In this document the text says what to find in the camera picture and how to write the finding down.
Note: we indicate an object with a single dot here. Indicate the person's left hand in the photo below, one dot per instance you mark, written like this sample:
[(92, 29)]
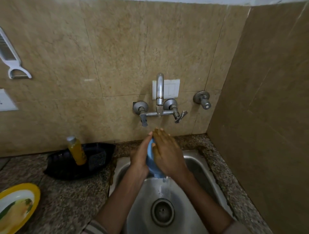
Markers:
[(138, 156)]

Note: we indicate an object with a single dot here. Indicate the person's right hand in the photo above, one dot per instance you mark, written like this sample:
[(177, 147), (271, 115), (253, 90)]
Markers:
[(169, 156)]

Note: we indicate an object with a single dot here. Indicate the person's right fingers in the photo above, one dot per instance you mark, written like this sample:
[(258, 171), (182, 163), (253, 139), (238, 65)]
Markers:
[(161, 139)]

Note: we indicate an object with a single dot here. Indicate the person's left fingers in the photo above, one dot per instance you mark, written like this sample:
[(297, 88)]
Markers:
[(147, 141)]

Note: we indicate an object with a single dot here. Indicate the blue bowl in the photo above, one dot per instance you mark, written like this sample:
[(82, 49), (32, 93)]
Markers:
[(152, 162)]

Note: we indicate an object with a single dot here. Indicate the person's right forearm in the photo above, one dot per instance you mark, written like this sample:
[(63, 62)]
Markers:
[(205, 205)]

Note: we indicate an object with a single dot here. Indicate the person's left forearm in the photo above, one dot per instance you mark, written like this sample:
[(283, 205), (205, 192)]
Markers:
[(118, 202)]

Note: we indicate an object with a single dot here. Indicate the dark scrub pad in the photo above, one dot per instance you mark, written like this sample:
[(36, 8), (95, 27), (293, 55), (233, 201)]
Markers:
[(97, 160)]

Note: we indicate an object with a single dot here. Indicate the steel sink basin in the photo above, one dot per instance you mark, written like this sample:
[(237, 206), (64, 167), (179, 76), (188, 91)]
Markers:
[(169, 200)]

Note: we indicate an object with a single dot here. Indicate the yellow dish soap bottle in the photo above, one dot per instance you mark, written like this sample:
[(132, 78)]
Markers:
[(76, 151)]

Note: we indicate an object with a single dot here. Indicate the steel sink drain strainer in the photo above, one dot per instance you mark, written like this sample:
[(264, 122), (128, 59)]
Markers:
[(162, 212)]

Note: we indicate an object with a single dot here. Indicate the black plastic tray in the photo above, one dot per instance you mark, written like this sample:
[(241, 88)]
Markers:
[(62, 166)]

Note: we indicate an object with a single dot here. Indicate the yellow rimmed printed plate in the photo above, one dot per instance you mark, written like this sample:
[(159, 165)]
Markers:
[(17, 207)]

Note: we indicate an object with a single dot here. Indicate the white grater peeler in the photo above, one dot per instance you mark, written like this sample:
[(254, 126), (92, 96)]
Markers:
[(10, 57)]

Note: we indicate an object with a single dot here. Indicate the chrome wall mixer tap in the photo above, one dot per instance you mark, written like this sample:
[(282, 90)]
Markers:
[(159, 106)]

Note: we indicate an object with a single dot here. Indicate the white wall switch plate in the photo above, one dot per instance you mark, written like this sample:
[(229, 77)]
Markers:
[(171, 89)]

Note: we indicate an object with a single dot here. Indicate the chrome wall stop valve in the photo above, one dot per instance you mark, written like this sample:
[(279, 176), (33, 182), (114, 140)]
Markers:
[(202, 100)]

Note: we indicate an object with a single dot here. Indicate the white wall socket plate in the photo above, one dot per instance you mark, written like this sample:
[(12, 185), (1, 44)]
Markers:
[(6, 101)]

